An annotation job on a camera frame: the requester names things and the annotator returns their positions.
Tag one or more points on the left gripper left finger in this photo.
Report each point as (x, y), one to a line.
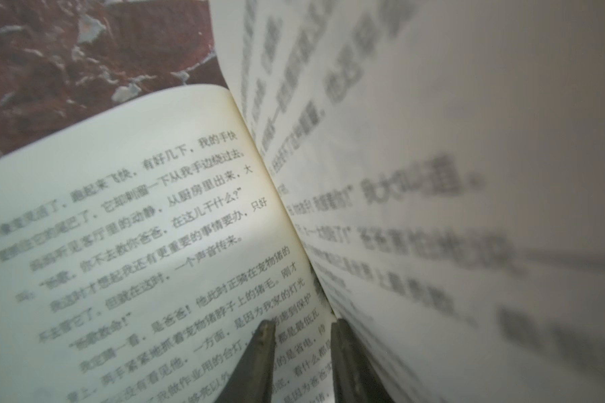
(251, 381)

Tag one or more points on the yellow cover book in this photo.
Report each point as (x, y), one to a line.
(172, 173)

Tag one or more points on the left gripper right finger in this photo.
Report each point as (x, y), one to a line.
(354, 377)

